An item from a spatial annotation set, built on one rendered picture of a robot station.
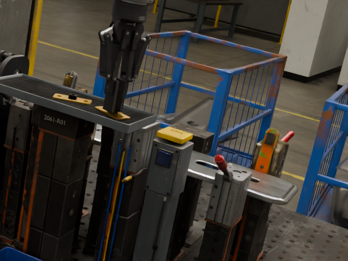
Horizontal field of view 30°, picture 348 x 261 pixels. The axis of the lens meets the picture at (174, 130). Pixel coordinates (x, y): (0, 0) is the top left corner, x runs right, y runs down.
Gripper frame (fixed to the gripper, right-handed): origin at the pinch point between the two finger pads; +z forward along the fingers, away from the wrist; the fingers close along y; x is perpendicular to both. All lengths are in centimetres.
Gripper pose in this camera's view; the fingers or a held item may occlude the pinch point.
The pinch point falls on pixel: (115, 95)
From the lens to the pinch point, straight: 140.4
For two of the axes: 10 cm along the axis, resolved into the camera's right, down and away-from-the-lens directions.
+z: -1.9, 9.4, 2.7
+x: -6.8, -3.3, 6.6
